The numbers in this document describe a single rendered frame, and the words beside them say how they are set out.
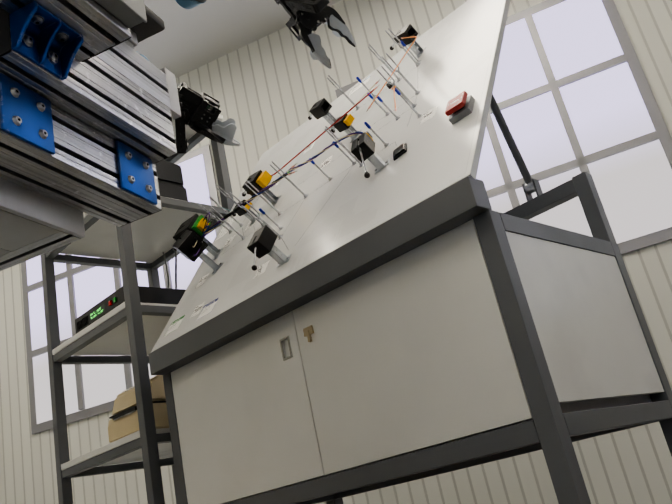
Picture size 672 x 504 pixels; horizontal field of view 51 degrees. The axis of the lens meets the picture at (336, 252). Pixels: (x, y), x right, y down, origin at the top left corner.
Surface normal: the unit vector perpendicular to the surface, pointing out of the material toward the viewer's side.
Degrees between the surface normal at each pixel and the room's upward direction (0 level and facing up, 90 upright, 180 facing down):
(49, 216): 90
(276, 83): 90
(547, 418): 90
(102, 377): 90
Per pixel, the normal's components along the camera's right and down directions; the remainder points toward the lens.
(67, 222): 0.90, -0.31
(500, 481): -0.38, -0.24
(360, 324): -0.70, -0.11
